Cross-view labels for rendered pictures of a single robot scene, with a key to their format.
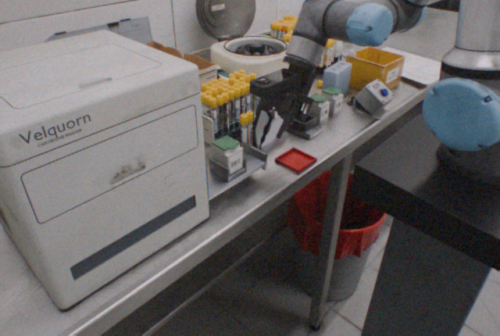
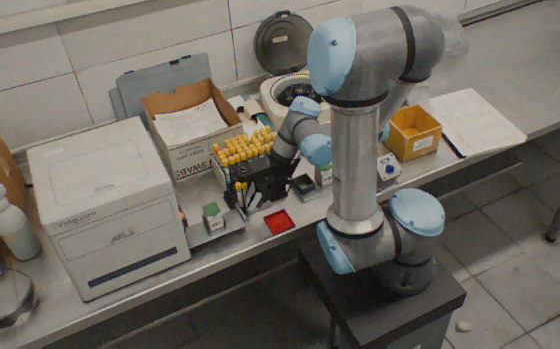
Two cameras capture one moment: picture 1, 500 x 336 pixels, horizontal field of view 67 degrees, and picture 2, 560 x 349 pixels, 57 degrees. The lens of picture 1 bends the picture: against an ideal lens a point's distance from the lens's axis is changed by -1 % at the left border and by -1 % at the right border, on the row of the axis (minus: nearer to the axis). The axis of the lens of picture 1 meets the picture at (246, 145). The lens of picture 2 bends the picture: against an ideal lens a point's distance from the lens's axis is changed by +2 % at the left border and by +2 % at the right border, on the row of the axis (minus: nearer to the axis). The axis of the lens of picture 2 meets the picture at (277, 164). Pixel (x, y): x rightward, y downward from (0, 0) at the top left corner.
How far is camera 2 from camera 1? 78 cm
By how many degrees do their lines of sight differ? 20
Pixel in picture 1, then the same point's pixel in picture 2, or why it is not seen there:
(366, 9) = (310, 141)
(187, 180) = (168, 239)
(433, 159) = not seen: hidden behind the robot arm
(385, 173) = (314, 260)
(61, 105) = (79, 208)
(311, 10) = (288, 120)
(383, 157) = not seen: hidden behind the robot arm
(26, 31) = (101, 73)
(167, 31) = (228, 61)
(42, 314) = (73, 301)
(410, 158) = not seen: hidden behind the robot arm
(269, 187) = (244, 243)
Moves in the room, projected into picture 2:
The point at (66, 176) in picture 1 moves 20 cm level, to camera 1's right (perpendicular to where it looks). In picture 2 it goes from (83, 240) to (163, 261)
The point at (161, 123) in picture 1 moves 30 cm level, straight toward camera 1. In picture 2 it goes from (144, 211) to (97, 333)
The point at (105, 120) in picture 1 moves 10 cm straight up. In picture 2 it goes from (105, 213) to (92, 181)
